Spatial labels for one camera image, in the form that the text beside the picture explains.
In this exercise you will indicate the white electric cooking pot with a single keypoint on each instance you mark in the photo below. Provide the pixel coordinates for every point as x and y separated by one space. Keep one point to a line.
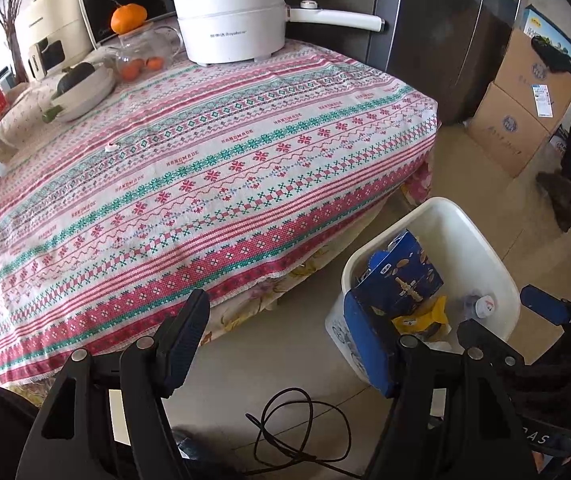
229 31

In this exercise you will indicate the blue almond snack box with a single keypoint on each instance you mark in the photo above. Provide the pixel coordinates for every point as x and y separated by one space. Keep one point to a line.
398 278

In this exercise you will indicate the stacked white plates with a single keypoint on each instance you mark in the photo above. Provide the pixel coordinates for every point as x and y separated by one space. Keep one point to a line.
85 96

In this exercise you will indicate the yellow wrapper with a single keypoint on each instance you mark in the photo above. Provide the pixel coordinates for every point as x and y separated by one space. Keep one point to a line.
427 321

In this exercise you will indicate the large orange fruit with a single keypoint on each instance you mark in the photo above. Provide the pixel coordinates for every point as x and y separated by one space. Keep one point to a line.
127 17

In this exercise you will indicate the dark green avocado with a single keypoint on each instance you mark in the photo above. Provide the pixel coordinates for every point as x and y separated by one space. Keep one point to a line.
74 76

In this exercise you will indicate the lower cardboard box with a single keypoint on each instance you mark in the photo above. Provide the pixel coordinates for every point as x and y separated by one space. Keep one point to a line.
506 131

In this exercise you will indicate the white trash bin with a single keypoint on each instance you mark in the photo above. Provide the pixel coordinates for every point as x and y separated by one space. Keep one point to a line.
460 253

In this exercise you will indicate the brown cardboard box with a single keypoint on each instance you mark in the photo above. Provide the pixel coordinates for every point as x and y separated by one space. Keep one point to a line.
529 81

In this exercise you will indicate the dark grey refrigerator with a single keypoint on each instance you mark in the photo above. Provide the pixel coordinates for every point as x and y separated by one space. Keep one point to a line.
449 50

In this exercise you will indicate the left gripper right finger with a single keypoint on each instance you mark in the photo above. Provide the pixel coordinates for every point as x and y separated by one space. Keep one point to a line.
401 368

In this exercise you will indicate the white plastic bottle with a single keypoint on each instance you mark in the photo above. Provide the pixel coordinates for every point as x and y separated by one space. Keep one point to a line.
478 307

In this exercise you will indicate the white dotted cloth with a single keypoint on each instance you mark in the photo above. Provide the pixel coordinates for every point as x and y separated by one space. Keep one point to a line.
28 102

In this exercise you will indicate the patterned red green tablecloth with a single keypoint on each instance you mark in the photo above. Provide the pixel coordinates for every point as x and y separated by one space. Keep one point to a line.
96 216

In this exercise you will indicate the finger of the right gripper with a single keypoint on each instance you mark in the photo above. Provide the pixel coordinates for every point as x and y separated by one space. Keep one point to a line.
555 311
482 345

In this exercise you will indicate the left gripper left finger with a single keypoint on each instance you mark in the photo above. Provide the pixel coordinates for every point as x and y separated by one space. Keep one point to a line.
151 369

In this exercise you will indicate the dried branch decoration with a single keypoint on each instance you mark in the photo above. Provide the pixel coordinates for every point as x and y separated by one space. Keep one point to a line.
9 12

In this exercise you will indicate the white kitchen appliance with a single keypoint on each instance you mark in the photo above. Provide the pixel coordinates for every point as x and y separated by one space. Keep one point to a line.
54 37

